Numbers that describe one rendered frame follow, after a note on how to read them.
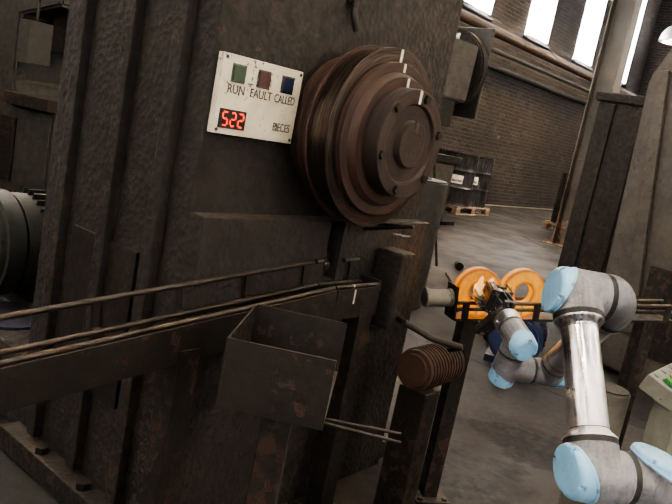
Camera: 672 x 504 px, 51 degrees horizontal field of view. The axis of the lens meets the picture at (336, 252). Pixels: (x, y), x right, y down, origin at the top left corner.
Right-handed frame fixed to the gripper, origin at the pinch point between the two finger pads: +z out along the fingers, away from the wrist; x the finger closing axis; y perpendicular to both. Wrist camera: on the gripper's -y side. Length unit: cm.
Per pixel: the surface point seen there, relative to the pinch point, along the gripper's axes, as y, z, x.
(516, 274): 5.8, 0.3, -11.2
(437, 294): -3.2, -3.1, 14.0
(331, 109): 51, -14, 65
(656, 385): 0, -42, -39
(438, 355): -16.2, -16.4, 13.4
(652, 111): 29, 175, -168
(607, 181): -54, 285, -245
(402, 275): 2.5, -4.3, 27.8
